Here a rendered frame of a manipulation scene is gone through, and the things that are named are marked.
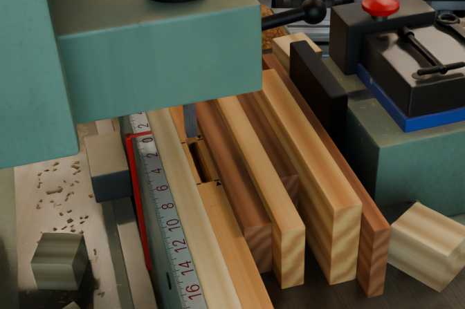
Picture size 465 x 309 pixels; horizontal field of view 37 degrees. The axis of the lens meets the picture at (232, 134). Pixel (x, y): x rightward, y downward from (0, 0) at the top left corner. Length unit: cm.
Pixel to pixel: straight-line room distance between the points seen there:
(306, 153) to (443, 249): 11
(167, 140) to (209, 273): 15
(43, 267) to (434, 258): 33
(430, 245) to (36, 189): 44
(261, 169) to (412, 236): 11
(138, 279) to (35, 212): 16
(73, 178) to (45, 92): 35
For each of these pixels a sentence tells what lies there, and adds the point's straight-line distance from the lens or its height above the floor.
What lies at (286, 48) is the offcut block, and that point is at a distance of 69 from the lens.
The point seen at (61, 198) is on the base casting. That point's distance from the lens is 75.
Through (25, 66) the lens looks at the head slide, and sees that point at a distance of 42.
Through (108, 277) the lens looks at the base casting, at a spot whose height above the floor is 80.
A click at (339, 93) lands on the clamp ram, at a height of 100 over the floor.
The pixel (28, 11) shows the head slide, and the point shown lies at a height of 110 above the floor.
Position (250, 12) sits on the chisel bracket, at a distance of 47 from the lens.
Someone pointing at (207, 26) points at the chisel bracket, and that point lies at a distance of 47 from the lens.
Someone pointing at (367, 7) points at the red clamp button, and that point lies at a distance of 58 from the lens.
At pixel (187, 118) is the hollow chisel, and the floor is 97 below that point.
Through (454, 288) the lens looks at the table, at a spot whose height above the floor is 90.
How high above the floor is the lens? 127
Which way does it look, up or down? 36 degrees down
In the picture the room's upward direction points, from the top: 3 degrees counter-clockwise
